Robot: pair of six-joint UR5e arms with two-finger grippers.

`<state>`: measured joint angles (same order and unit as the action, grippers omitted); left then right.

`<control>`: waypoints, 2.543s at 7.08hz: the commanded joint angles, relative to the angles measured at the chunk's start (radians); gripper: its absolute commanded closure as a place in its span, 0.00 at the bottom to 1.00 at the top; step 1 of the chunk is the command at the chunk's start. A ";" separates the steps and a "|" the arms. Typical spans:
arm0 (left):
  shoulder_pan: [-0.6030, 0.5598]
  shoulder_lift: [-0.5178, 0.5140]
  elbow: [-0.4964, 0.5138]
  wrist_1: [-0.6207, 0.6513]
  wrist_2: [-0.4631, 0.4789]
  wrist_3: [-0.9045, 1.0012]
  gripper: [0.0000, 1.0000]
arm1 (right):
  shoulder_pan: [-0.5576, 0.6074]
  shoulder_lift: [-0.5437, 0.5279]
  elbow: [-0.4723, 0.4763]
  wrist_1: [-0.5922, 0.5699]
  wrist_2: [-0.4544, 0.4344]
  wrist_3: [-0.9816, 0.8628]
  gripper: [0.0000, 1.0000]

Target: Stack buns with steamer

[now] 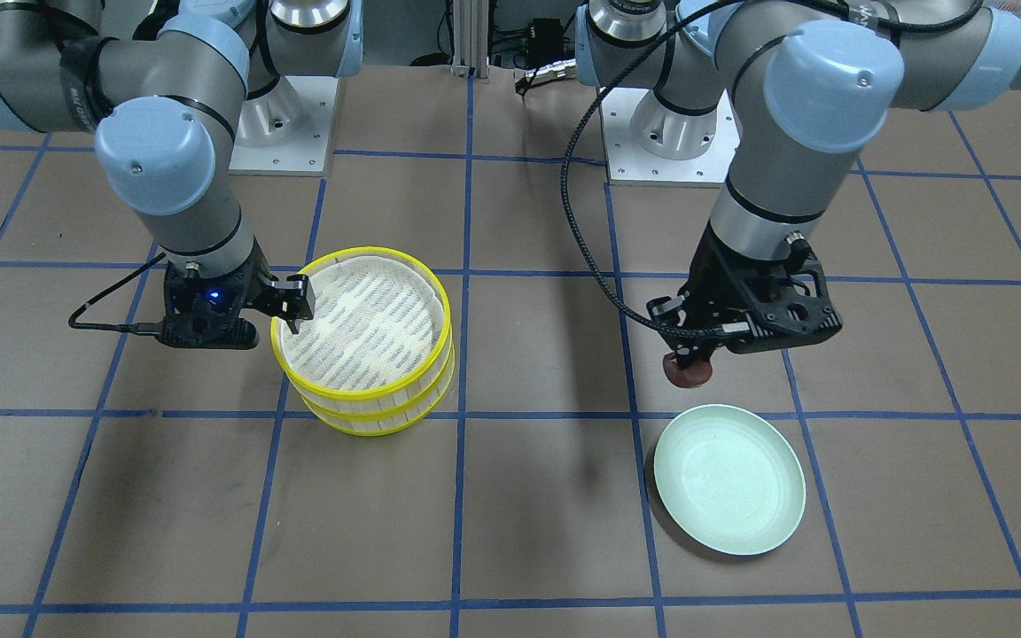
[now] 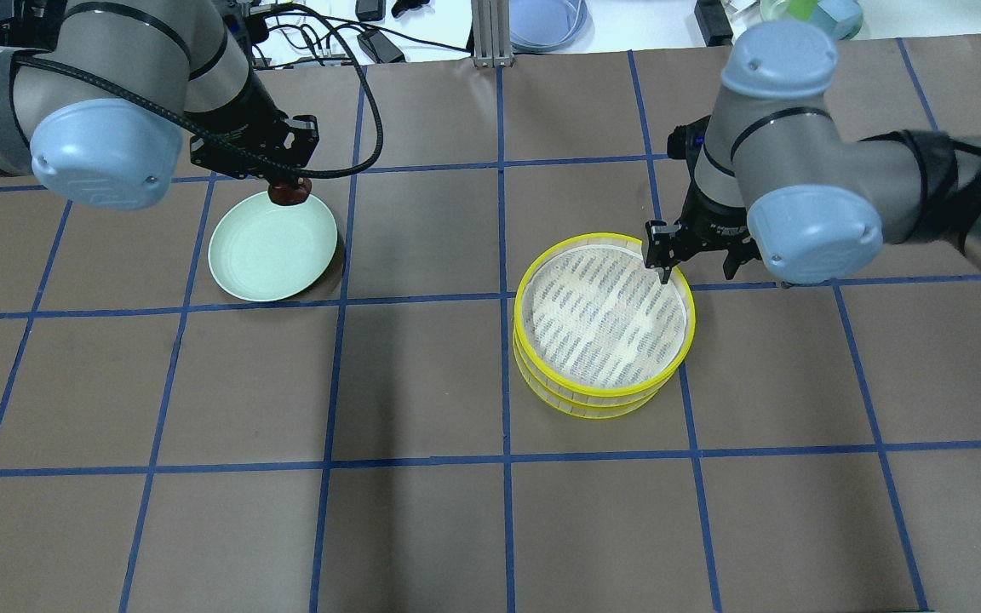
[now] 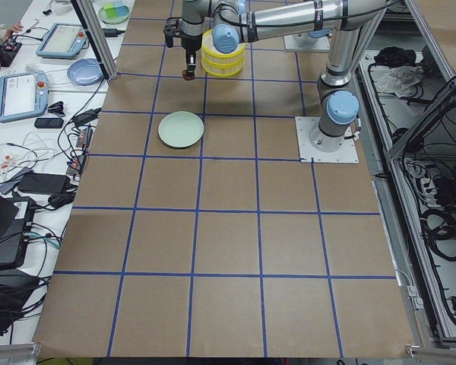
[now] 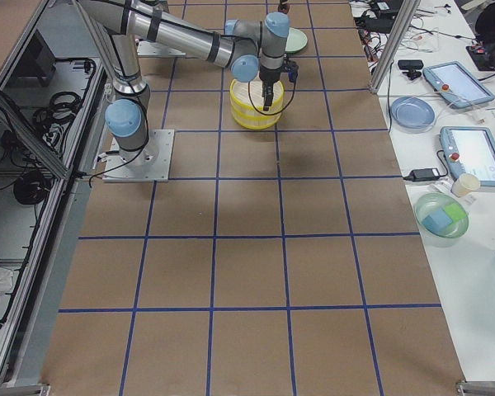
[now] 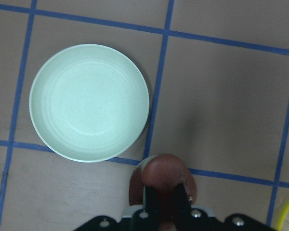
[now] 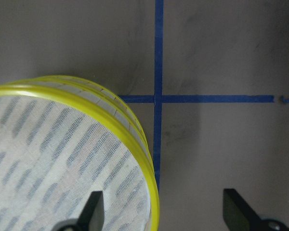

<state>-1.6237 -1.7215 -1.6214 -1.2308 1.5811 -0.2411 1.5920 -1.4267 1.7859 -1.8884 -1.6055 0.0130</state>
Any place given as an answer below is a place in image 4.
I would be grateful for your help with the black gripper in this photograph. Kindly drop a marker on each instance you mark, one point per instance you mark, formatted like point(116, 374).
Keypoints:
point(283, 7)
point(268, 79)

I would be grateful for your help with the yellow steamer basket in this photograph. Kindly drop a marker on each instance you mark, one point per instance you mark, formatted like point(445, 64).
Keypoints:
point(251, 92)
point(247, 117)

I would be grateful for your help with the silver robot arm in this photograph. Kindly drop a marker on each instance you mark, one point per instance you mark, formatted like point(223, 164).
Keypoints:
point(253, 51)

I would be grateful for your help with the mint green plate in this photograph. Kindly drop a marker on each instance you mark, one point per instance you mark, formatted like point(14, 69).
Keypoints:
point(297, 40)

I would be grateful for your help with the black webcam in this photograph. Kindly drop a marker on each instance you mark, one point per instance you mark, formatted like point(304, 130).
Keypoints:
point(411, 68)

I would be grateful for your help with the blue plate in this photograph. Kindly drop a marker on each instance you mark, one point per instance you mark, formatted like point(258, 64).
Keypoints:
point(413, 114)

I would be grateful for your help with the black charger brick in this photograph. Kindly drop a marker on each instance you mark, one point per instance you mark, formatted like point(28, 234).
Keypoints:
point(424, 175)

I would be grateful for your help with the teach pendant, far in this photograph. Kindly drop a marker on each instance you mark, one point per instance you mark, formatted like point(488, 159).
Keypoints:
point(456, 85)

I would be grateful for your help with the teach pendant, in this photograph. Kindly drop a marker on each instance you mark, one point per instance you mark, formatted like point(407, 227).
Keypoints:
point(456, 85)
point(469, 150)

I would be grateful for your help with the teach pendant, near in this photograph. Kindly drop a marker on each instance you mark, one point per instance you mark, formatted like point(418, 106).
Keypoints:
point(469, 150)

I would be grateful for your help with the paper cup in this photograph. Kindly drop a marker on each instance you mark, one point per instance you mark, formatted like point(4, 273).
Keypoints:
point(465, 184)

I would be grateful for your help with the green plate with blocks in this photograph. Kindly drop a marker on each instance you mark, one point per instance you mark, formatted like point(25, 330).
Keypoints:
point(442, 218)

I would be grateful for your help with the aluminium frame post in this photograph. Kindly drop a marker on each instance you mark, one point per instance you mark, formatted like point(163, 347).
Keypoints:
point(398, 31)

